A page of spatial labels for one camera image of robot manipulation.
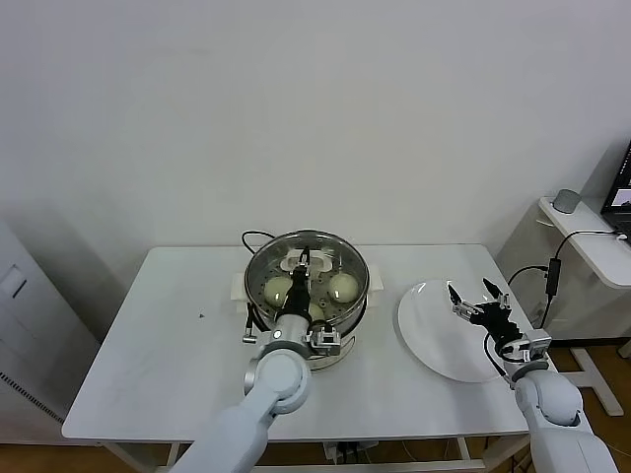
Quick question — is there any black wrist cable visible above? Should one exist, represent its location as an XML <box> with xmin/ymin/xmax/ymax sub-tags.
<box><xmin>241</xmin><ymin>303</ymin><xmax>260</xmax><ymax>345</ymax></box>
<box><xmin>482</xmin><ymin>332</ymin><xmax>509</xmax><ymax>380</ymax></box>

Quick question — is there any white round plate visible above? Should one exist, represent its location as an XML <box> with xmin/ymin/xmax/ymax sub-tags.
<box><xmin>396</xmin><ymin>279</ymin><xmax>519</xmax><ymax>384</ymax></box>

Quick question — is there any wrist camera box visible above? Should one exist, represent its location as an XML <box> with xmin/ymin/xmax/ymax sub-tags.
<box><xmin>522</xmin><ymin>328</ymin><xmax>553</xmax><ymax>364</ymax></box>
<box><xmin>309</xmin><ymin>322</ymin><xmax>344</xmax><ymax>359</ymax></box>

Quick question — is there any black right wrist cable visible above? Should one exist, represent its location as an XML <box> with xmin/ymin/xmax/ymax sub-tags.
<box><xmin>482</xmin><ymin>332</ymin><xmax>509</xmax><ymax>380</ymax></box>

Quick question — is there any stainless steel steamer basket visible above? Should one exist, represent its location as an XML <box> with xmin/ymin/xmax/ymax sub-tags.
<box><xmin>245</xmin><ymin>231</ymin><xmax>371</xmax><ymax>341</ymax></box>

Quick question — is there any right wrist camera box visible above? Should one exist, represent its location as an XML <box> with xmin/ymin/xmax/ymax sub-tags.
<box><xmin>522</xmin><ymin>328</ymin><xmax>553</xmax><ymax>364</ymax></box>

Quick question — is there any cream electric cooker pot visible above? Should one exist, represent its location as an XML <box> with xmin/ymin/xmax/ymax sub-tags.
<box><xmin>229</xmin><ymin>263</ymin><xmax>386</xmax><ymax>372</ymax></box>

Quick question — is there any white grey cabinet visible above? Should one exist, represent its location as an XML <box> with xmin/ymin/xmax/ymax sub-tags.
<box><xmin>0</xmin><ymin>219</ymin><xmax>103</xmax><ymax>430</ymax></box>

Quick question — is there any black laptop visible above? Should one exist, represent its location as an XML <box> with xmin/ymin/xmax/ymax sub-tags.
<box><xmin>598</xmin><ymin>137</ymin><xmax>631</xmax><ymax>237</ymax></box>

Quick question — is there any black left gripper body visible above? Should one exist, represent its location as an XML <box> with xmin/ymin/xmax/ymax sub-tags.
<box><xmin>281</xmin><ymin>275</ymin><xmax>311</xmax><ymax>321</ymax></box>

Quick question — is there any white power strip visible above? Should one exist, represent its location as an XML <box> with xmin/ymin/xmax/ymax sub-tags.
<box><xmin>322</xmin><ymin>441</ymin><xmax>369</xmax><ymax>464</ymax></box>

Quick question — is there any grey cylindrical speaker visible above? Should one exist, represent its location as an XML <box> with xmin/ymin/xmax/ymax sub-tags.
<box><xmin>551</xmin><ymin>189</ymin><xmax>579</xmax><ymax>216</ymax></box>

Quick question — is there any white table frame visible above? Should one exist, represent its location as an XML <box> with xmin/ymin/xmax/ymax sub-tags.
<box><xmin>101</xmin><ymin>436</ymin><xmax>536</xmax><ymax>473</ymax></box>

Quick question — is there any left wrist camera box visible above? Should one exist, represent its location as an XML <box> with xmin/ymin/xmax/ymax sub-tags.
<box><xmin>309</xmin><ymin>322</ymin><xmax>344</xmax><ymax>359</ymax></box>

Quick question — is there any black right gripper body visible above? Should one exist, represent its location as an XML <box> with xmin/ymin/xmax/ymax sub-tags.
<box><xmin>467</xmin><ymin>301</ymin><xmax>525</xmax><ymax>347</ymax></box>

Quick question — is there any black cooker power cord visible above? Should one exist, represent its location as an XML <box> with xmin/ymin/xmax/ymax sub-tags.
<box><xmin>241</xmin><ymin>230</ymin><xmax>277</xmax><ymax>257</ymax></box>

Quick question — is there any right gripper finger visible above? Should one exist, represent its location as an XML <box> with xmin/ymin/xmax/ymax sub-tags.
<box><xmin>482</xmin><ymin>277</ymin><xmax>512</xmax><ymax>311</ymax></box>
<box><xmin>447</xmin><ymin>282</ymin><xmax>487</xmax><ymax>324</ymax></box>

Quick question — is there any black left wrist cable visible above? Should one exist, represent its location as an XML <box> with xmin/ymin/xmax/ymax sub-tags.
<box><xmin>241</xmin><ymin>303</ymin><xmax>260</xmax><ymax>345</ymax></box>

